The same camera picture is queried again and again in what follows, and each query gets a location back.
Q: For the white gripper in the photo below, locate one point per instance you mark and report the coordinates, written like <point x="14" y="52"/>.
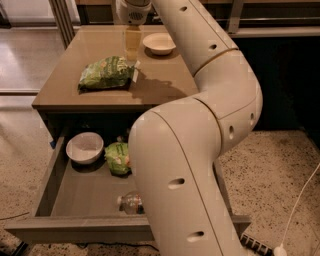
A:
<point x="132" y="14"/>

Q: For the green jalapeno chip bag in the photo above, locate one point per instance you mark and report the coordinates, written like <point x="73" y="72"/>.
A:
<point x="114" y="72"/>

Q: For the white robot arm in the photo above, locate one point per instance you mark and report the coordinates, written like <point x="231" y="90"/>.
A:
<point x="220" y="115"/>

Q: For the grey cabinet with glossy top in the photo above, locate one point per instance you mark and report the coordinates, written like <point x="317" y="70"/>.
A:
<point x="160" y="79"/>

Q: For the green snack bag in drawer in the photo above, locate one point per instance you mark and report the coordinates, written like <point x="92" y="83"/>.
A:
<point x="117" y="157"/>

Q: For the white bowl in drawer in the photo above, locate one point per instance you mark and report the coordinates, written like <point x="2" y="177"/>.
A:
<point x="85" y="148"/>

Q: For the open grey top drawer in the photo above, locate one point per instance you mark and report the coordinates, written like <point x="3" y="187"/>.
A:
<point x="78" y="203"/>

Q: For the white bowl on cabinet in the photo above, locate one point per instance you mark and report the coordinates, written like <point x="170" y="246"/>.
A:
<point x="160" y="44"/>

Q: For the clear plastic water bottle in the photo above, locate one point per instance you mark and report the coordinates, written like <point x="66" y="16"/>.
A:
<point x="131" y="203"/>

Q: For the black power strip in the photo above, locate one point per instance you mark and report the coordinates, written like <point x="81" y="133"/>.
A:
<point x="256" y="246"/>

